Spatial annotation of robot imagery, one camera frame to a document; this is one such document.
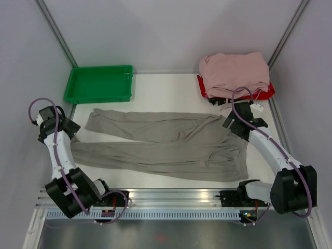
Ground aluminium mounting rail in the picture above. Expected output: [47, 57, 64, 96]
[35, 188, 319, 208]

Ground purple cable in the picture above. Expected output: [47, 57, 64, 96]
[231, 87, 312, 228]
[27, 97, 129, 229]

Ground aluminium frame post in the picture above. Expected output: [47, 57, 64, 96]
[34, 0, 78, 68]
[268, 0, 311, 70]

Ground dark patterned folded garment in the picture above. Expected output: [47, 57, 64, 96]
[208, 97, 232, 106]

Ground slotted grey cable duct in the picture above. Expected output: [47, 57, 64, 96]
[45, 210, 256, 220]

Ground right aluminium frame post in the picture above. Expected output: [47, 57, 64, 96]
[268, 0, 311, 70]

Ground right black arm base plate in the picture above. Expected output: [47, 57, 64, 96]
[215, 190, 268, 208]

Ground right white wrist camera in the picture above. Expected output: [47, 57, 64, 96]
[250, 103, 264, 118]

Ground pink folded trousers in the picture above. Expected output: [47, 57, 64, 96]
[199, 52, 270, 99]

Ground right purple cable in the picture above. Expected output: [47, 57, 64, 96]
[231, 87, 312, 228]

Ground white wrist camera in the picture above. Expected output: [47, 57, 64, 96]
[32, 114, 44, 126]
[250, 103, 264, 118]

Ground left aluminium frame post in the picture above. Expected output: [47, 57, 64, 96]
[34, 0, 78, 68]

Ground grey trousers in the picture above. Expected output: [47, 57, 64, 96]
[71, 108, 248, 182]

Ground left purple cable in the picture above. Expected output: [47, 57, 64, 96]
[27, 97, 129, 229]

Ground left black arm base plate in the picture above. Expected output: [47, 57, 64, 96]
[99, 190, 129, 207]

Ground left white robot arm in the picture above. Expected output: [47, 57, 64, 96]
[37, 106, 113, 218]

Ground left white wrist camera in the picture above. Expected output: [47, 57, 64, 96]
[32, 114, 44, 126]

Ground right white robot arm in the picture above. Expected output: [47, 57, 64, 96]
[223, 101, 317, 214]

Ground red folded garment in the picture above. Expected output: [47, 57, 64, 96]
[197, 75, 275, 100]

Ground green plastic tray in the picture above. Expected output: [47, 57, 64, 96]
[64, 65, 133, 104]

